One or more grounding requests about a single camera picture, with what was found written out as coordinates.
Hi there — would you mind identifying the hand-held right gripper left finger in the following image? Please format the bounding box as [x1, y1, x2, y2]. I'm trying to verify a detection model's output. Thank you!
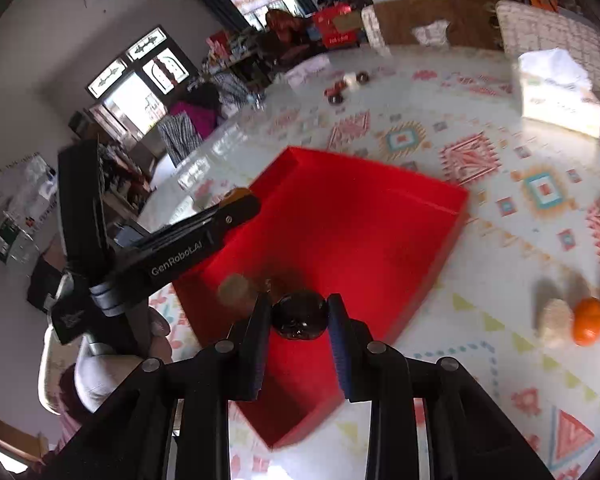
[42, 292, 273, 480]

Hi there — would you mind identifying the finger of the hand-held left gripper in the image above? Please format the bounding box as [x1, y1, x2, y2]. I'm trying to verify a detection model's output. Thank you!
[192, 191, 262, 241]

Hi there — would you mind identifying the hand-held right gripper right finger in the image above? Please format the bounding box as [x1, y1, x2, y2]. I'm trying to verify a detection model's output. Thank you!
[327, 294, 553, 480]

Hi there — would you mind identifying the dark plum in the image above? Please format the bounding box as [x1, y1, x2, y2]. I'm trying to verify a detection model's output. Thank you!
[271, 291, 331, 341]

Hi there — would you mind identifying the beige round fruit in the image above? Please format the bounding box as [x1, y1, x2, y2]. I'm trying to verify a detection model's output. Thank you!
[217, 274, 256, 307]
[534, 280, 576, 350]

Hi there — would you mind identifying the red box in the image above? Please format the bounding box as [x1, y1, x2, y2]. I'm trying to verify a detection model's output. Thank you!
[172, 146, 470, 450]

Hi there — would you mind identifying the tangerine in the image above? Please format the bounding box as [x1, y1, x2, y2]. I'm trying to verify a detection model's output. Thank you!
[572, 297, 600, 347]

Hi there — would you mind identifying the person's left hand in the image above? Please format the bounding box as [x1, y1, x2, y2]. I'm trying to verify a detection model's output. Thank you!
[125, 304, 174, 363]

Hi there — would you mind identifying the plaid cloth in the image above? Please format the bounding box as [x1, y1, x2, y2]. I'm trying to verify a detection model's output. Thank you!
[156, 112, 203, 166]

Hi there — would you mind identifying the magenta cloth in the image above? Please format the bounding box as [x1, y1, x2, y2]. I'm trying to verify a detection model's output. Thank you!
[169, 82, 223, 141]

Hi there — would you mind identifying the small red object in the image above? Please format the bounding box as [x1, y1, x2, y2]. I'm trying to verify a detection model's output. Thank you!
[324, 81, 350, 106]

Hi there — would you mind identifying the window with patterned panes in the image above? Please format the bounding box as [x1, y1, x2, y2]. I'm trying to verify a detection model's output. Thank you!
[86, 26, 201, 138]

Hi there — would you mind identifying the patterned tablecloth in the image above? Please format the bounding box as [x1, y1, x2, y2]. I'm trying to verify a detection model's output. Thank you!
[137, 44, 600, 480]

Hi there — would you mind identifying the red carton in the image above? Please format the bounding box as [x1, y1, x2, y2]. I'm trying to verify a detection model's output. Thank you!
[311, 4, 366, 50]

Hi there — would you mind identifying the brown cardboard box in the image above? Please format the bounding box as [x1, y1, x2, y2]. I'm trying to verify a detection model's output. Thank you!
[362, 0, 503, 53]

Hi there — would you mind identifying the white tissue box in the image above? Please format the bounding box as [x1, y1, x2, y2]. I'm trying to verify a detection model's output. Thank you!
[511, 47, 600, 138]

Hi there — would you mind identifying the white patterned chair cushion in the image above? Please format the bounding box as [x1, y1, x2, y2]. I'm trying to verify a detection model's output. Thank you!
[495, 0, 600, 92]

